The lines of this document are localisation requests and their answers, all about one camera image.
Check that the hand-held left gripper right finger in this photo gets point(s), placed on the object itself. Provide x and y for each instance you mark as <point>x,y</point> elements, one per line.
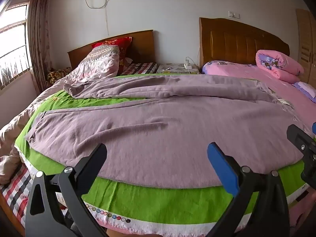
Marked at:
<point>222,169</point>

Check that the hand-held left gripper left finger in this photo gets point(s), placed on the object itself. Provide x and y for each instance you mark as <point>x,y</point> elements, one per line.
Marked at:
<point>95,164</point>

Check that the green printed blanket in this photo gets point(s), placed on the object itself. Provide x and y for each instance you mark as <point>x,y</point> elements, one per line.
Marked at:
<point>153,202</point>

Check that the low wooden headboard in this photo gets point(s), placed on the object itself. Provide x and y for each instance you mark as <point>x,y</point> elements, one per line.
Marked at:
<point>142,45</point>

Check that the brown patterned curtain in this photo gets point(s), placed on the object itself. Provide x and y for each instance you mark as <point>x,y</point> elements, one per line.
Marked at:
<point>39,42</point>

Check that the barred window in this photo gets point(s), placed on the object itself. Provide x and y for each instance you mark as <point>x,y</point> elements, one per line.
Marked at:
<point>12,42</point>

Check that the white wall socket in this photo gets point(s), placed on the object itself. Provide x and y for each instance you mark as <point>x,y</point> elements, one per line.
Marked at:
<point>234,14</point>

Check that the pink bed sheet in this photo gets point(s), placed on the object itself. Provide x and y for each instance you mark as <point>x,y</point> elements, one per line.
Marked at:
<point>246,73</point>

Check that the nightstand with patterned cloth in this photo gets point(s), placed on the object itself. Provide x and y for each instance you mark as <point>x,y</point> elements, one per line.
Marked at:
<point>172,69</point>

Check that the folded pink quilt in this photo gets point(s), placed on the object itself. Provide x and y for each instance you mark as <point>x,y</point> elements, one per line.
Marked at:
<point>284,65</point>

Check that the purple pillow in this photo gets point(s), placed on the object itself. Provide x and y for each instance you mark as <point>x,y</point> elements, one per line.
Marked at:
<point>305,88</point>

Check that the tall ribbed wooden headboard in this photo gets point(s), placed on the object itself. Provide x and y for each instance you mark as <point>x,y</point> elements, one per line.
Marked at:
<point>237,40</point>

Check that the pink and white patterned quilt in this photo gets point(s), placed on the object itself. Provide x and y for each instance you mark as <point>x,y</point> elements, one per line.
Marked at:
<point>98,61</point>

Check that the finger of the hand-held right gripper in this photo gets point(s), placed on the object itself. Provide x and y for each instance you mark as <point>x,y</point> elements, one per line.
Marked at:
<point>300,138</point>

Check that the wooden wardrobe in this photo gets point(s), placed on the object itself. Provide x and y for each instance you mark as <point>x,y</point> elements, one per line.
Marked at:
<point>307,42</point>

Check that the red floral pillow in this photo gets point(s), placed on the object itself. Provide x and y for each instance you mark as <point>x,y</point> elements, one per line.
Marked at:
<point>123,45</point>

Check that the brown floral cushion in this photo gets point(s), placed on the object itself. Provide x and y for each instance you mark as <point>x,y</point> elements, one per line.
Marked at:
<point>58,75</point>

